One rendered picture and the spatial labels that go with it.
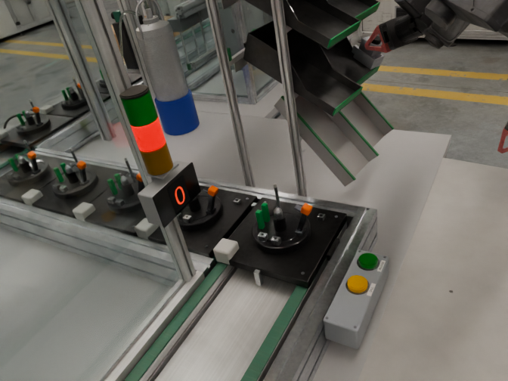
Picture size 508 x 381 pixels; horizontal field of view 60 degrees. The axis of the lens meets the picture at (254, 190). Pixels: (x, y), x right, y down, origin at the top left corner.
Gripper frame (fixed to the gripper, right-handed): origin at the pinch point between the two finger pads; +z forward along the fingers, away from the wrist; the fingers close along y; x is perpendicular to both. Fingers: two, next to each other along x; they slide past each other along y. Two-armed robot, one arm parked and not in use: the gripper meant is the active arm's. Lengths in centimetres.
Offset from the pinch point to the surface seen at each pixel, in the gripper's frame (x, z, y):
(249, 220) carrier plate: 29, 19, 43
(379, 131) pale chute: 23.8, 12.5, -5.5
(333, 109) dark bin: 10.8, -1.4, 22.6
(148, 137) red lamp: 2, -3, 68
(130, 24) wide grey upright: -51, 109, 9
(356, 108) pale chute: 14.9, 15.5, -3.1
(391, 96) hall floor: 36, 170, -218
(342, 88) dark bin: 7.4, 3.3, 12.7
